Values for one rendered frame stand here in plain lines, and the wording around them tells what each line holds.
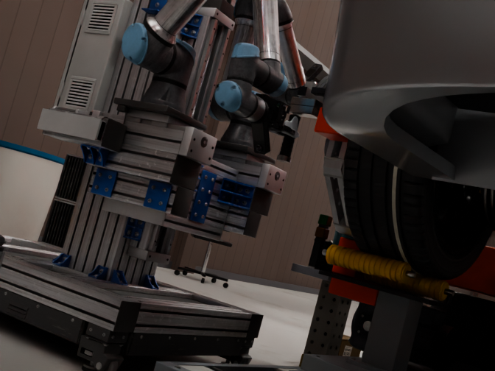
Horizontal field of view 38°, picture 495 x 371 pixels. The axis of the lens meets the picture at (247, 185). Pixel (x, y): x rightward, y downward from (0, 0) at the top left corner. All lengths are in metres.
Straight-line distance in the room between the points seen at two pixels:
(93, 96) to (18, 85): 3.29
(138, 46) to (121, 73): 0.49
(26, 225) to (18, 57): 1.40
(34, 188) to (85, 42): 2.57
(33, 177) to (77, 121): 2.93
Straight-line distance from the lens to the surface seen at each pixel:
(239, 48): 2.00
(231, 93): 1.94
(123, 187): 2.35
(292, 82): 2.94
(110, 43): 2.72
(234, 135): 2.70
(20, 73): 5.96
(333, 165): 2.00
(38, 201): 5.29
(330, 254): 2.09
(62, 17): 6.21
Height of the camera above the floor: 0.48
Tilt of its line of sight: 4 degrees up
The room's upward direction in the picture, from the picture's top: 15 degrees clockwise
